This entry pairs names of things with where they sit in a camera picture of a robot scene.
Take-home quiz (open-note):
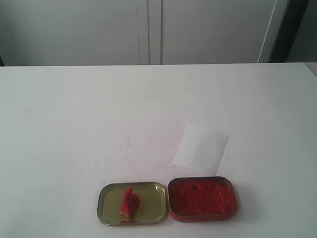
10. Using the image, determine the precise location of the red rubber stamp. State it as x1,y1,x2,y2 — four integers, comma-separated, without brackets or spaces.
119,187,140,219

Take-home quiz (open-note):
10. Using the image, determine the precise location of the red ink pad tin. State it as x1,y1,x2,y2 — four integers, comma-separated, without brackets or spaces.
167,176,238,222

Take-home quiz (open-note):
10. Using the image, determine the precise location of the white paper sheet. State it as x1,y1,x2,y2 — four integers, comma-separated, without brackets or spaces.
173,124,229,176

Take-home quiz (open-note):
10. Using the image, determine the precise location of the gold tin lid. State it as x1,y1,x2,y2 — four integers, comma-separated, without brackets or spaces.
97,181,167,226

